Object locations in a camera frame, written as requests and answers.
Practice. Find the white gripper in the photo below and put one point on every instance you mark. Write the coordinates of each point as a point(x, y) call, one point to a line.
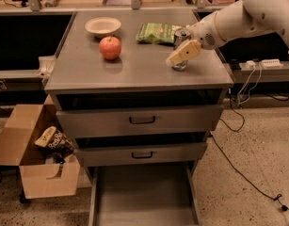
point(204, 34)

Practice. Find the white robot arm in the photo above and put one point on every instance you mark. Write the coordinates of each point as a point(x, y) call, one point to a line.
point(241, 19)

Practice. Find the grey drawer cabinet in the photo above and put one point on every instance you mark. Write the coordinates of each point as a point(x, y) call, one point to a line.
point(140, 78)

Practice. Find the top drawer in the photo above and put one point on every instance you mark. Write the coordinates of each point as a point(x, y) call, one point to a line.
point(139, 121)

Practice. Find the drawer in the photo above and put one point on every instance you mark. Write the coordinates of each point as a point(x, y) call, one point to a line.
point(143, 195)
point(147, 154)
point(139, 121)

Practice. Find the middle drawer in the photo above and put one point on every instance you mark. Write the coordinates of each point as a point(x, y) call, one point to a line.
point(147, 154)

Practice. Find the bottom drawer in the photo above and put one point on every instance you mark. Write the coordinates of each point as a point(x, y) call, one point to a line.
point(143, 195)

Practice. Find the green chip bag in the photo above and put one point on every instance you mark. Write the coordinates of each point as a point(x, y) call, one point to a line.
point(156, 33)

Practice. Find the red apple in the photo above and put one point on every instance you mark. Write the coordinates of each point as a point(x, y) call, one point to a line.
point(110, 47)

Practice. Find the white power strip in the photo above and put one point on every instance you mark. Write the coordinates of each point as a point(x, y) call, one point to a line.
point(265, 63)

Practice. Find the white bowl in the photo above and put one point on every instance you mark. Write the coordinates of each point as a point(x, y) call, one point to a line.
point(103, 26)

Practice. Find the brown snack bag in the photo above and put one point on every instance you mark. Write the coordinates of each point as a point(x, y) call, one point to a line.
point(54, 139)

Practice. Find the cardboard box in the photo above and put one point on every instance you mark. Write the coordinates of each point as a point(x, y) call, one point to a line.
point(39, 178)

